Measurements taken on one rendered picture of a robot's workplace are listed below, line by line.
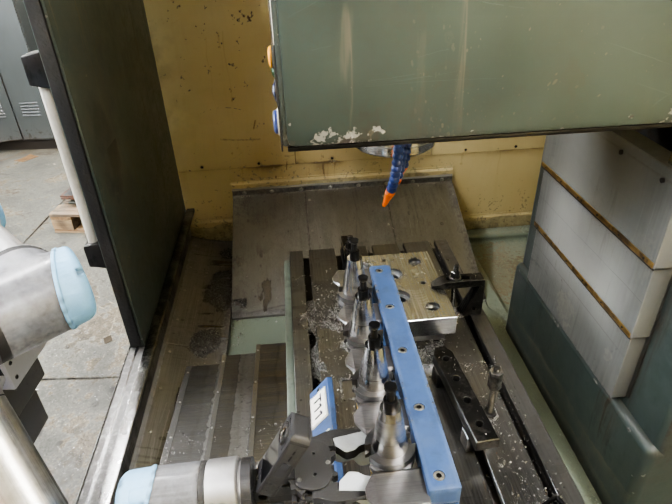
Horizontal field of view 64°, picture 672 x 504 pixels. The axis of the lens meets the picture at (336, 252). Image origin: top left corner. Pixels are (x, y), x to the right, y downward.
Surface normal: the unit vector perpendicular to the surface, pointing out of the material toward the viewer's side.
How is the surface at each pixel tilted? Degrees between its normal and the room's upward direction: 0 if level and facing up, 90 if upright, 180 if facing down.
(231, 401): 8
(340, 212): 24
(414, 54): 90
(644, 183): 90
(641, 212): 90
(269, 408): 7
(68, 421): 0
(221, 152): 90
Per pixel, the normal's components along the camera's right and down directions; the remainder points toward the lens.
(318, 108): 0.09, 0.53
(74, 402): -0.04, -0.85
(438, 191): 0.00, -0.56
